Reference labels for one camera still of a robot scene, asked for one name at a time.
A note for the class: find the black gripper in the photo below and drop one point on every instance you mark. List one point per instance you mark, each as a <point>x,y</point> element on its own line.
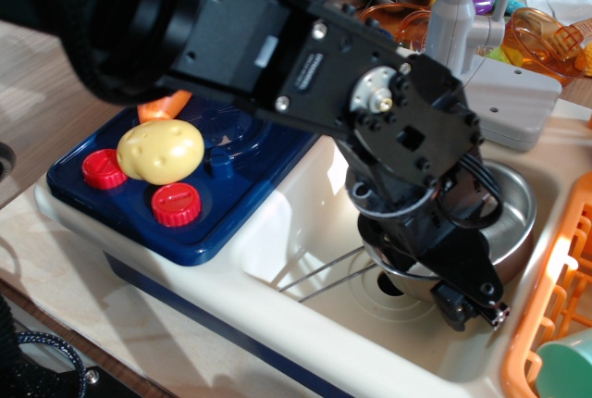
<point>440,227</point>

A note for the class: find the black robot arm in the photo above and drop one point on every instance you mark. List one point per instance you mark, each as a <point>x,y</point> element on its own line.
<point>402,123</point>

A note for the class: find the cream toy sink unit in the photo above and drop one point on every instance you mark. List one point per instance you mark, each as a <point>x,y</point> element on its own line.
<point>338,346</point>

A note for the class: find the blue toy stove top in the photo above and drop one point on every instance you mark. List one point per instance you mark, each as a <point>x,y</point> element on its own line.
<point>245,160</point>

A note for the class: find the red stove knob right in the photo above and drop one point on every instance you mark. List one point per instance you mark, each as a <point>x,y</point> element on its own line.
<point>176,204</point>

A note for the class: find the red stove knob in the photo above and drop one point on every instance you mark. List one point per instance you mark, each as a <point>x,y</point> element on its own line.
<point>176,204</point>
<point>101,170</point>

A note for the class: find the red stove knob left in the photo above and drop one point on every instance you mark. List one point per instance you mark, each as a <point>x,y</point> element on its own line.
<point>101,170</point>

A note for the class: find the orange plastic dish rack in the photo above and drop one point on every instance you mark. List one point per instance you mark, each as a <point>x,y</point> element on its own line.
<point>561,300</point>

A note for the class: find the teal plastic cup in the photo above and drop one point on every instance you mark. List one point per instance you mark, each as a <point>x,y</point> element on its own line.
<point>566,366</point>

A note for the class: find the grey toy faucet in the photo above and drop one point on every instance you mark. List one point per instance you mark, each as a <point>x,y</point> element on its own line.
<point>514,104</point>

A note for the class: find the orange transparent cup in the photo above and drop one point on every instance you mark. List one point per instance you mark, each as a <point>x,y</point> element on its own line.
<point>537,42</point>

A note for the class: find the orange transparent bowl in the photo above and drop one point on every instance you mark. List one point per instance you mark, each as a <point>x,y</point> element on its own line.
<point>406,24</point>

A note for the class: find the yellow toy potato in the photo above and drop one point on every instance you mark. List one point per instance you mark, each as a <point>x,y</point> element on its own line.
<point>161,152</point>

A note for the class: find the orange toy carrot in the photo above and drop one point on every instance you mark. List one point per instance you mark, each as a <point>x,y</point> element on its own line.
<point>166,108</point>

